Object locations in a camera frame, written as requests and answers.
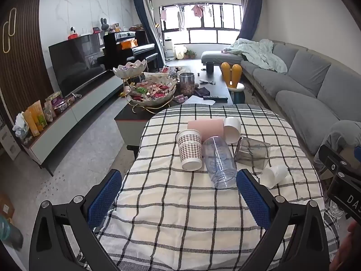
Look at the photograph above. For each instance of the clear glass jar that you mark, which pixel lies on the clear glass jar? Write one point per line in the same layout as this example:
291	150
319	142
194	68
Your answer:
187	84

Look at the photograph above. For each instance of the white paper sheet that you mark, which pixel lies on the white paper sheet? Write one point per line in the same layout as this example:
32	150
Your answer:
194	100

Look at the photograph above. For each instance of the metal scissors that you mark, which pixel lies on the metal scissors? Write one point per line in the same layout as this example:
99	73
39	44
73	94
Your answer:
207	82

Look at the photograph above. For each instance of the plaid paper cup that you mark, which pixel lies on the plaid paper cup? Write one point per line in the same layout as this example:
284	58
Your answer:
190	149

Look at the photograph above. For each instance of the black cup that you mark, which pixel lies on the black cup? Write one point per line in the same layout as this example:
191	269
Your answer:
210	67

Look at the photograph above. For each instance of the pale green blanket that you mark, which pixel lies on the pale green blanket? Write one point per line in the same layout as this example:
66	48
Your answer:
259	50

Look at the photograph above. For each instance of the white hanging garment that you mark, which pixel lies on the white hanging garment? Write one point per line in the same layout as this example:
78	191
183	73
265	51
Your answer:
181	21

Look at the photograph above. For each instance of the white television cabinet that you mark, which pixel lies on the white television cabinet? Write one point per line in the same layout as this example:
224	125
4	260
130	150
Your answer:
70	118

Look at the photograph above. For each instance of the small pink hanging garment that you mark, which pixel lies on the small pink hanging garment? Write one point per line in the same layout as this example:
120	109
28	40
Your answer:
163	14

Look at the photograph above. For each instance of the black white checked tablecloth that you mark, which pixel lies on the black white checked tablecloth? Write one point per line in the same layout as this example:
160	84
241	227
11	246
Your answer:
183	203

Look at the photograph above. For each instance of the black piano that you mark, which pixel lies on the black piano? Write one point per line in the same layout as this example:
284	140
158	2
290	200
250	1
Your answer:
118	45

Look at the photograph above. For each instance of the orange box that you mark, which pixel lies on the orange box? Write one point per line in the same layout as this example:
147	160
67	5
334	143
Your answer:
128	44

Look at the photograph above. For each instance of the red box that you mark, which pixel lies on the red box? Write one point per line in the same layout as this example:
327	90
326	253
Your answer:
72	36

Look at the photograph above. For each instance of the white security camera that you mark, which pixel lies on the white security camera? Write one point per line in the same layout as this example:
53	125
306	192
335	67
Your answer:
74	30

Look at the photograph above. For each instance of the grey transparent square cup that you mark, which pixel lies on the grey transparent square cup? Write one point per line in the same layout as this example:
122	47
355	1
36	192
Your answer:
252	152

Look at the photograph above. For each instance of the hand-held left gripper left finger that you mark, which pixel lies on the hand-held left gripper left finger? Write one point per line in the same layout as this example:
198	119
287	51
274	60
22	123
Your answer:
103	199

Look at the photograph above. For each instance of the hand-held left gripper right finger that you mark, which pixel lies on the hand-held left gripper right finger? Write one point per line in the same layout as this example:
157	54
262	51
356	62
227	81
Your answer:
253	200

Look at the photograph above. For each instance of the pink cup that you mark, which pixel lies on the pink cup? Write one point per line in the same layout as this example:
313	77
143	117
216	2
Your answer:
206	128

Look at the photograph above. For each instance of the small white plastic cup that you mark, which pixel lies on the small white plastic cup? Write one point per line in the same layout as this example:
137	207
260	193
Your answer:
273	175

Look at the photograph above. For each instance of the dark blue curtain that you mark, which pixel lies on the dark blue curtain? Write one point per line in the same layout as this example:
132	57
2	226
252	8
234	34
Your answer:
251	11
143	17

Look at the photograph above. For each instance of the grey rabbit figurine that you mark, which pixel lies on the grey rabbit figurine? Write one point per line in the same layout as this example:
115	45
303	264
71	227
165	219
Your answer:
105	25

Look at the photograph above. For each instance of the cardboard box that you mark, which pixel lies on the cardboard box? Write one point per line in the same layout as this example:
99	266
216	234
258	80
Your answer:
5	206

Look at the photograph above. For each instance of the dark teal object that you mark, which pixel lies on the dark teal object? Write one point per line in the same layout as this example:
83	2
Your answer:
11	233

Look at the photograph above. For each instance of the black television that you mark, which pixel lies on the black television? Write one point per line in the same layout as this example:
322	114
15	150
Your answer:
76	59

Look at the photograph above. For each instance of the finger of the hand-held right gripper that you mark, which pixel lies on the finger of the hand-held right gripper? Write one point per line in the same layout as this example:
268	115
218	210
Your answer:
330	158

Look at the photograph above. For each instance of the row of snack packets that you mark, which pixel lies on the row of snack packets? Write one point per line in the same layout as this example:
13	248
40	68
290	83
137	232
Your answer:
39	115

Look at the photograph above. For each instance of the white round lamp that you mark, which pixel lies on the white round lamp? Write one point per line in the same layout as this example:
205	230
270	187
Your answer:
180	52

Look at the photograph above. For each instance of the black framed window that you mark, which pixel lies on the black framed window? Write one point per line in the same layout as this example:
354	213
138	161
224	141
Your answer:
203	35

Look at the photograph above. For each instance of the black remote control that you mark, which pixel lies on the black remote control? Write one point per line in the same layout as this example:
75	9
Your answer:
215	98

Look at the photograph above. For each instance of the potted plant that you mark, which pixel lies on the potted plant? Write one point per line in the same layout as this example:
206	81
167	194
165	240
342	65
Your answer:
190	54

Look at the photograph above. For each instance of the clear bluish plastic cup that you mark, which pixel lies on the clear bluish plastic cup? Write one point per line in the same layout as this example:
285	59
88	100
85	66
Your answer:
220	161

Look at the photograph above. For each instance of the white air purifier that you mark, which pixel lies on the white air purifier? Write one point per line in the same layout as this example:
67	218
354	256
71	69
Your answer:
169	49

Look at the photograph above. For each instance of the dark coffee table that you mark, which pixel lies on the dark coffee table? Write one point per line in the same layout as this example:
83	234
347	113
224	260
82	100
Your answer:
218	76

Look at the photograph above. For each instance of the yellow rabbit ear stool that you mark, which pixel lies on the yellow rabbit ear stool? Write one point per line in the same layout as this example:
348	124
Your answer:
234	76

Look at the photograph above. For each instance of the white crumpled bag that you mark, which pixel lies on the white crumpled bag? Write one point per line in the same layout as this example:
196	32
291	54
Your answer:
19	125

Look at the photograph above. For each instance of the red picture frame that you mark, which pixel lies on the red picture frame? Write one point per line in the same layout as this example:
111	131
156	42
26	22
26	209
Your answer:
96	30

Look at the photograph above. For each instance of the grey sofa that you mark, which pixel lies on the grey sofa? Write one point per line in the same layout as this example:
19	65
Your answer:
304	76

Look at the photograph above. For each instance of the two-tier white snack bowl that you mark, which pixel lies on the two-tier white snack bowl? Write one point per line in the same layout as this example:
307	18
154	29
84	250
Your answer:
152	90

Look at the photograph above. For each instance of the person's right hand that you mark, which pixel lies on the person's right hand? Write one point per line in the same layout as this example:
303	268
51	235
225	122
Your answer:
348	245

